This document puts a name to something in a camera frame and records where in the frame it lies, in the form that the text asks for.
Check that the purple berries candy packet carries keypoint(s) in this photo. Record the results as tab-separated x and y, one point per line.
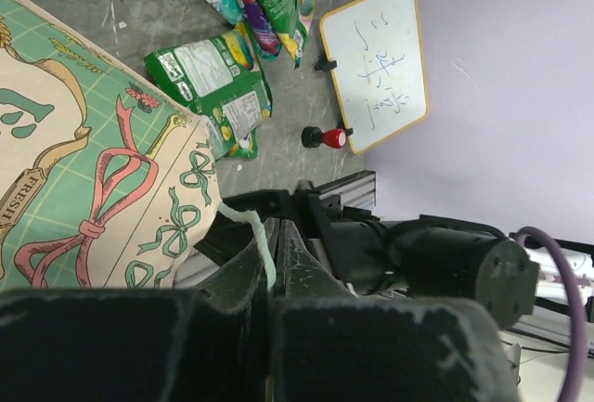
266	40

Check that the green patterned paper bag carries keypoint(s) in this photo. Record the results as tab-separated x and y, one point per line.
106	181

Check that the dark green candy packet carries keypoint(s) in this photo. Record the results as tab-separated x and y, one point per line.
195	75

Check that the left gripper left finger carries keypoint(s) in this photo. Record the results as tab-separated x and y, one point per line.
203	343

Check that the red black stamp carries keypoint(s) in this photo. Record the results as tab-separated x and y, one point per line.
313	137

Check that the small whiteboard yellow frame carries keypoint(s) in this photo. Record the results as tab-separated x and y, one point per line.
374	48

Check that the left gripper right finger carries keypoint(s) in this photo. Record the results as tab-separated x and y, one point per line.
330	344

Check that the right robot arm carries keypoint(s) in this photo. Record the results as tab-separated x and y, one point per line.
430	256

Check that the aluminium rail frame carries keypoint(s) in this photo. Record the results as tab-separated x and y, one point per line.
358	190

